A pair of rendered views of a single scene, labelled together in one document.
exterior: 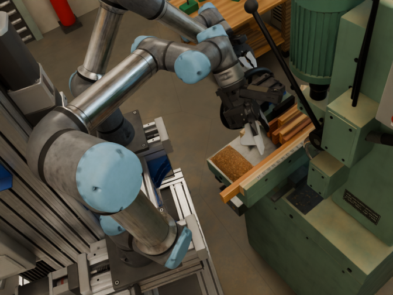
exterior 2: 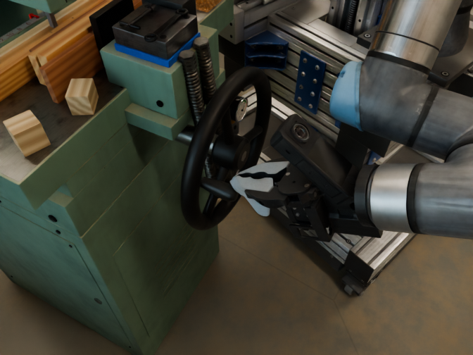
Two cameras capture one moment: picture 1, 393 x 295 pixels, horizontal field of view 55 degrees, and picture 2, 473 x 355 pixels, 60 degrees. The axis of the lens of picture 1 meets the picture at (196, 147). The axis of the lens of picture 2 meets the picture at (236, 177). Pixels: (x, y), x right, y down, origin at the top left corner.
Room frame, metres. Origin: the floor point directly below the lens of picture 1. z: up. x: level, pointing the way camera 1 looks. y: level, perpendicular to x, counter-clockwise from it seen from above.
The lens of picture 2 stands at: (1.45, -0.55, 1.32)
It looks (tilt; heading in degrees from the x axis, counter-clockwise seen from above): 50 degrees down; 142
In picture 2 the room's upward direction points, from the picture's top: straight up
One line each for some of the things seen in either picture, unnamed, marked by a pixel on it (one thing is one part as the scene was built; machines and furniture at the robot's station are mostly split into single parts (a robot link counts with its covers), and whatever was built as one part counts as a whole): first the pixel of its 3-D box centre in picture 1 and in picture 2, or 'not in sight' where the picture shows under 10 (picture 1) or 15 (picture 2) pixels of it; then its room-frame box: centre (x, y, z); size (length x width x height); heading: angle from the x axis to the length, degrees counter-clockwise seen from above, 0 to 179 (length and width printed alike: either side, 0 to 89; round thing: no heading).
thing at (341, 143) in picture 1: (350, 129); not in sight; (0.49, -0.35, 1.22); 0.09 x 0.08 x 0.15; 24
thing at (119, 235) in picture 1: (126, 222); not in sight; (0.55, 0.26, 0.98); 0.13 x 0.12 x 0.14; 49
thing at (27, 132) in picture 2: not in sight; (27, 133); (0.94, -0.52, 0.92); 0.04 x 0.04 x 0.04; 3
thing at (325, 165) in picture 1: (328, 171); not in sight; (0.51, -0.33, 1.02); 0.09 x 0.07 x 0.12; 114
